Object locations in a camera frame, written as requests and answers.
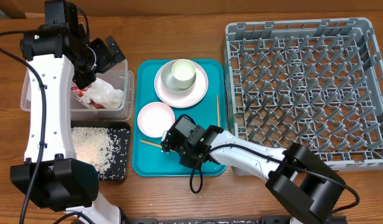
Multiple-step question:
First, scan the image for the small white dish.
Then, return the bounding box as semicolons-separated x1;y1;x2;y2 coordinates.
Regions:
137;102;175;138

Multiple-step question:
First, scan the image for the white napkin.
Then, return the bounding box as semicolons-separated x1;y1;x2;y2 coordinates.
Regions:
79;78;123;110

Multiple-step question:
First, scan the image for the red snack wrapper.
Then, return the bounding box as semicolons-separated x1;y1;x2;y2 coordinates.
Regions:
71;86;104;110

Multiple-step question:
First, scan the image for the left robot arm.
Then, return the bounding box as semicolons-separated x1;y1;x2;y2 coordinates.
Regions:
10;1;127;223

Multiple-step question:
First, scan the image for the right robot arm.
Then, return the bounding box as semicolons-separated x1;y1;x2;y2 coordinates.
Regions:
160;114;346;223

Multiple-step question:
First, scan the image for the grey plastic dishwasher rack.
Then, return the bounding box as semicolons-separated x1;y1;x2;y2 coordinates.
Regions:
224;17;383;171

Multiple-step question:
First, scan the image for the clear plastic bin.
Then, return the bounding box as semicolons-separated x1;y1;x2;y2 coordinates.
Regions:
20;55;135;123

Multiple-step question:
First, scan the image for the large white plate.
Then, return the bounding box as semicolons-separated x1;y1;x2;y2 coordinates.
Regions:
154;59;209;108

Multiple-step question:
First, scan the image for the teal plastic serving tray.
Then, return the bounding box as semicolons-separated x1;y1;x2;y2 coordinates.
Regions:
132;59;227;177

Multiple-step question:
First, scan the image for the black plastic tray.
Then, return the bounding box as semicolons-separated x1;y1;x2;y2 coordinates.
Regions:
70;120;132;182

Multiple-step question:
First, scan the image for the grey shallow bowl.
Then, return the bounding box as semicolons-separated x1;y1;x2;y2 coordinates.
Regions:
161;68;190;92

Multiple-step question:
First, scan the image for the pale green cup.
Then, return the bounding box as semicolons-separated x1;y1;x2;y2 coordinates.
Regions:
172;59;196;90

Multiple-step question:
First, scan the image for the spilled rice pile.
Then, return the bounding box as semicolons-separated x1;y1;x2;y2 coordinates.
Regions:
70;126;130;180

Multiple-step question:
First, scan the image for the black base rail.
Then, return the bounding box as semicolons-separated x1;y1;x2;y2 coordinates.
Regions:
129;216;290;224

